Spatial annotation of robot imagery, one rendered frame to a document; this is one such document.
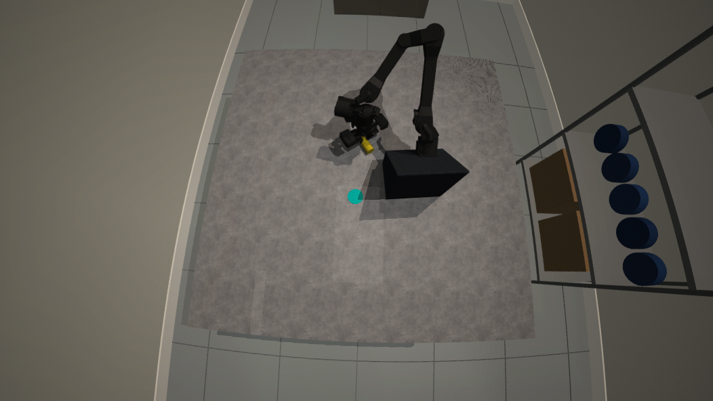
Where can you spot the teal circle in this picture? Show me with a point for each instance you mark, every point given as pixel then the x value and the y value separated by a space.
pixel 355 196

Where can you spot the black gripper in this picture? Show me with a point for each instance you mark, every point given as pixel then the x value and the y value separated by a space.
pixel 350 138

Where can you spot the yellow cylinder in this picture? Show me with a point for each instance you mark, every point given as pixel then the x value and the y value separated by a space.
pixel 366 145

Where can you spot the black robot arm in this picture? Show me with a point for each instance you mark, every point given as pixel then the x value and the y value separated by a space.
pixel 431 38

